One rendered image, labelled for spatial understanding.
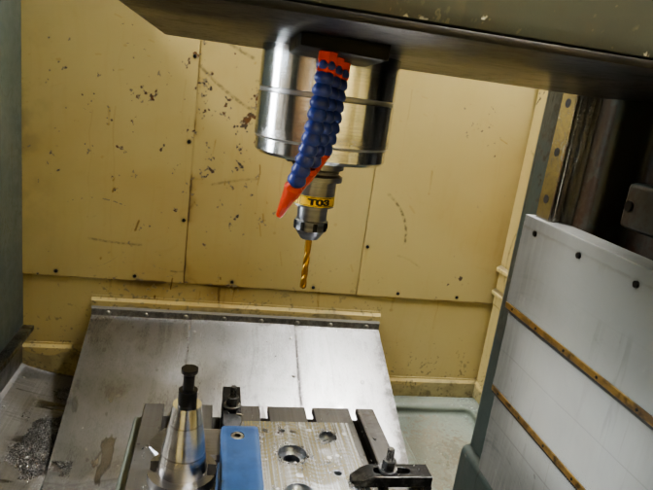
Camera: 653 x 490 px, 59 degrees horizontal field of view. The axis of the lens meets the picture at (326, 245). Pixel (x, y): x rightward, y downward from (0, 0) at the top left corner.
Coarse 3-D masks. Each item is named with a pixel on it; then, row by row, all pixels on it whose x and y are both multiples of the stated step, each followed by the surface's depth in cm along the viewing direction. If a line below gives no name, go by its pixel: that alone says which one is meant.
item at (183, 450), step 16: (176, 400) 52; (176, 416) 51; (192, 416) 51; (176, 432) 51; (192, 432) 51; (176, 448) 51; (192, 448) 52; (160, 464) 52; (176, 464) 51; (192, 464) 52; (176, 480) 52; (192, 480) 52
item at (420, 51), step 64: (128, 0) 41; (192, 0) 36; (256, 0) 34; (320, 0) 35; (384, 0) 35; (448, 0) 36; (512, 0) 36; (576, 0) 37; (640, 0) 38; (448, 64) 60; (512, 64) 50; (576, 64) 43; (640, 64) 39
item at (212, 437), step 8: (160, 432) 60; (208, 432) 61; (216, 432) 61; (152, 440) 59; (160, 440) 59; (208, 440) 60; (216, 440) 60; (152, 448) 58; (160, 448) 58; (208, 448) 58; (216, 448) 59; (216, 456) 58
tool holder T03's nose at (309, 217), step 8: (304, 208) 70; (312, 208) 70; (296, 216) 71; (304, 216) 70; (312, 216) 70; (320, 216) 70; (296, 224) 71; (304, 224) 70; (312, 224) 70; (320, 224) 70; (304, 232) 71; (312, 232) 70; (320, 232) 71
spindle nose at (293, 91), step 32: (288, 64) 61; (384, 64) 62; (288, 96) 61; (352, 96) 61; (384, 96) 63; (256, 128) 67; (288, 128) 62; (352, 128) 62; (384, 128) 65; (352, 160) 63
